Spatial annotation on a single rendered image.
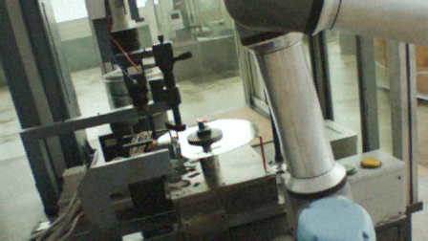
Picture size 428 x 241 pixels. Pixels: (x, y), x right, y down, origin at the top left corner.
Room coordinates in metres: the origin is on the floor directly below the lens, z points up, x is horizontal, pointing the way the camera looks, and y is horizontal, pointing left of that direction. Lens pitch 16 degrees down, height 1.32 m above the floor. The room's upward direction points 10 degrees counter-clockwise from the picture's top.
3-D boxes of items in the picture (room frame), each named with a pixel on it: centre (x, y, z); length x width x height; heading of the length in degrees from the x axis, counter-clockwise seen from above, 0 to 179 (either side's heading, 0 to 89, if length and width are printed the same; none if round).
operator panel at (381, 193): (0.84, -0.29, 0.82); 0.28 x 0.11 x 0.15; 99
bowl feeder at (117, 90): (1.85, 0.33, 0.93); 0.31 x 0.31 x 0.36
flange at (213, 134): (1.12, 0.03, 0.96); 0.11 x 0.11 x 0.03
